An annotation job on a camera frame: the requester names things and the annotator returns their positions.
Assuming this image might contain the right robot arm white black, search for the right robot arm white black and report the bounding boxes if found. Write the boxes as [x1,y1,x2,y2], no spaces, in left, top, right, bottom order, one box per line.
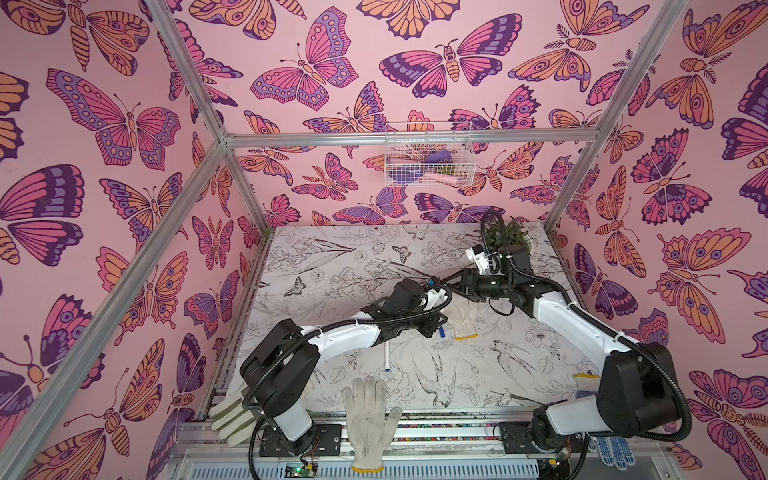
[458,245,693,451]

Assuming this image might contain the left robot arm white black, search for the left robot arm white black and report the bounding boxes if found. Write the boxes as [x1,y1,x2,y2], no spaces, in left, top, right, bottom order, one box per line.
[240,279,453,443]

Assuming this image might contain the white potted green plant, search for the white potted green plant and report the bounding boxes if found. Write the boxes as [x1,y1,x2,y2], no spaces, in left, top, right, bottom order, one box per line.
[485,219,532,252]

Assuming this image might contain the white glove on table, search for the white glove on table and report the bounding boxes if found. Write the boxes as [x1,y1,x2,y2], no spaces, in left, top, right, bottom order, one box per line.
[444,297,478,341]

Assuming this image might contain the white glove front centre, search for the white glove front centre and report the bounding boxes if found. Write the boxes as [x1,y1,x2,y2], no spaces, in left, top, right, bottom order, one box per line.
[342,376,402,474]

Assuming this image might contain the green circuit board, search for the green circuit board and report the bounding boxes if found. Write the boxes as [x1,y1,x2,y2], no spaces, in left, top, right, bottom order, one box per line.
[284,462,318,479]

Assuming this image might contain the blue dotted glove right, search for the blue dotted glove right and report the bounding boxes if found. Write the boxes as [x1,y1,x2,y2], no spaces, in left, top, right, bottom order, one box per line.
[573,371,638,470]

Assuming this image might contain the white glove front left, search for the white glove front left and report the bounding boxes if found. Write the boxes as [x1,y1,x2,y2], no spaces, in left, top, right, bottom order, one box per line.
[208,387,261,447]

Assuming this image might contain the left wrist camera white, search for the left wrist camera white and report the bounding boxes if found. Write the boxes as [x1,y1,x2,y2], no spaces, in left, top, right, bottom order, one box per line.
[425,279,452,310]

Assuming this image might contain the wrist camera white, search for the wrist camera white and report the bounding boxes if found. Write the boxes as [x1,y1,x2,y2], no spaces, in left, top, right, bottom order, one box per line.
[425,279,452,310]
[465,244,500,275]

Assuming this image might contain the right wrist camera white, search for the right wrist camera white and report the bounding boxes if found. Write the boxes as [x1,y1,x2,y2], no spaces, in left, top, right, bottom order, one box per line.
[465,244,500,275]

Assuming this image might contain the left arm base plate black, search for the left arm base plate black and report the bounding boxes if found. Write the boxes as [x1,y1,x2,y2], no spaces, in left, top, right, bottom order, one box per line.
[259,424,342,458]

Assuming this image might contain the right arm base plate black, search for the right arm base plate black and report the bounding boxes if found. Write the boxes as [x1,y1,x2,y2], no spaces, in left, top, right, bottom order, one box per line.
[498,422,542,454]

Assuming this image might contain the white wire basket on wall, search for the white wire basket on wall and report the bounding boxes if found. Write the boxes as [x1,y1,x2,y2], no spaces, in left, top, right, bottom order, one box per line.
[382,127,477,189]

